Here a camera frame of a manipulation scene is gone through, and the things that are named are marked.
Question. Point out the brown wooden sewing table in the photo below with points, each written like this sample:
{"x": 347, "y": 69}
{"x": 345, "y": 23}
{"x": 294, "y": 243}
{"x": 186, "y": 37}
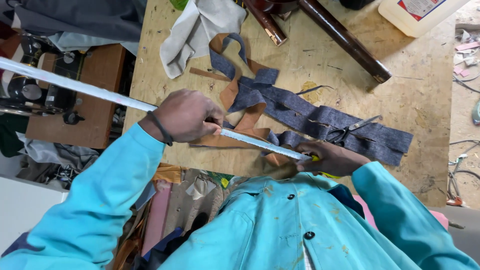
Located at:
{"x": 101, "y": 93}

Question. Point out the person's left fingers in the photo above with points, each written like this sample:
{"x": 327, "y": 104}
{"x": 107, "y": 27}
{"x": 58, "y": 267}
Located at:
{"x": 214, "y": 119}

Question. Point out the white board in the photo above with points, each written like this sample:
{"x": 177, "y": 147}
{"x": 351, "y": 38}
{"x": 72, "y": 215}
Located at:
{"x": 26, "y": 213}

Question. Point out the pile of dark grey fabric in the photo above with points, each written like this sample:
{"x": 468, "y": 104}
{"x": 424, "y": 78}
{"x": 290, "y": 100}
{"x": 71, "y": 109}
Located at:
{"x": 82, "y": 20}

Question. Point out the wide denim fabric strip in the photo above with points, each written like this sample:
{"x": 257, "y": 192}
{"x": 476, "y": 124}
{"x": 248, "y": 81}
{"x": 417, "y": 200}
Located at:
{"x": 315, "y": 120}

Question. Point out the long metal ruler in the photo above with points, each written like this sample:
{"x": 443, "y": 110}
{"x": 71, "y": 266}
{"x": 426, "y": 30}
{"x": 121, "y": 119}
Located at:
{"x": 93, "y": 93}

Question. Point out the white plastic jug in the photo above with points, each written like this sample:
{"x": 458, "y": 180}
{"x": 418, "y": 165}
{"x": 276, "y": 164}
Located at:
{"x": 416, "y": 17}

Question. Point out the thin brown strip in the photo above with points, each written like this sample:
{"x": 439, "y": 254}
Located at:
{"x": 208, "y": 74}

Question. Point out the turquoise work coat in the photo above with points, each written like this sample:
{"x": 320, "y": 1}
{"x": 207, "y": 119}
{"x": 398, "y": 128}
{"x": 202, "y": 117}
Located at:
{"x": 285, "y": 228}

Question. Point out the green plastic object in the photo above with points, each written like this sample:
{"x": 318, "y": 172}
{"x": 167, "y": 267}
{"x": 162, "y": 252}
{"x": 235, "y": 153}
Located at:
{"x": 179, "y": 3}

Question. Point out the person's left hand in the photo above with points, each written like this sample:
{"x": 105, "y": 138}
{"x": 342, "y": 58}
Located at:
{"x": 183, "y": 116}

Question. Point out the person's right fingers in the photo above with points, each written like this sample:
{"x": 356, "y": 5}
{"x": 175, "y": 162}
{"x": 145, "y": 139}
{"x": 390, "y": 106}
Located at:
{"x": 305, "y": 150}

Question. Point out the looped denim strip tan backing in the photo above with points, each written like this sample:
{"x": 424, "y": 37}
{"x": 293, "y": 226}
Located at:
{"x": 228, "y": 65}

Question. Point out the grey white cloth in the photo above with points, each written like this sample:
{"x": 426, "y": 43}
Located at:
{"x": 195, "y": 33}

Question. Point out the black sewing machine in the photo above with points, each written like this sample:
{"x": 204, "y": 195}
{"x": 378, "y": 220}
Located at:
{"x": 33, "y": 90}

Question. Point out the pink foam board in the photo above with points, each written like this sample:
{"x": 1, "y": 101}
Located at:
{"x": 156, "y": 217}

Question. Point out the person's right hand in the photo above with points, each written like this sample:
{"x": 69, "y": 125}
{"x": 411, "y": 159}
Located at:
{"x": 333, "y": 159}

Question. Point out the heap of clothes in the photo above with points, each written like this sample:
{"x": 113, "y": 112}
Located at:
{"x": 48, "y": 161}

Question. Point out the long dark brown wooden leg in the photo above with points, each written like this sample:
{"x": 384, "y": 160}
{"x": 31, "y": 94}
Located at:
{"x": 345, "y": 39}

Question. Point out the heap of fabric scraps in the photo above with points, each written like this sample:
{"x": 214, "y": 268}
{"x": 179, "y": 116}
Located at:
{"x": 467, "y": 52}

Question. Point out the short dark brown wooden leg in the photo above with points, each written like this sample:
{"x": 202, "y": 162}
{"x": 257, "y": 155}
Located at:
{"x": 266, "y": 24}

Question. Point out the black wristband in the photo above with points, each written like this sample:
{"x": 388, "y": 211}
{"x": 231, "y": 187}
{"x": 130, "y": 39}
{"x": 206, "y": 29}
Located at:
{"x": 162, "y": 129}

